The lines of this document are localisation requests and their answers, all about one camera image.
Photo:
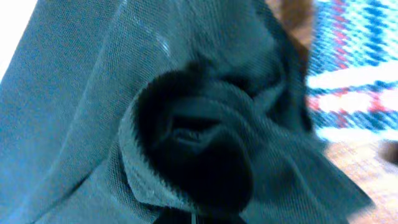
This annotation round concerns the black polo shirt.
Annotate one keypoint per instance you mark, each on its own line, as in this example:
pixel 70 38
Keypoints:
pixel 162 112

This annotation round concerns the red blue plaid shirt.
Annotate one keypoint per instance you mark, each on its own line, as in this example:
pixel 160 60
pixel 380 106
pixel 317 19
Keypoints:
pixel 352 70

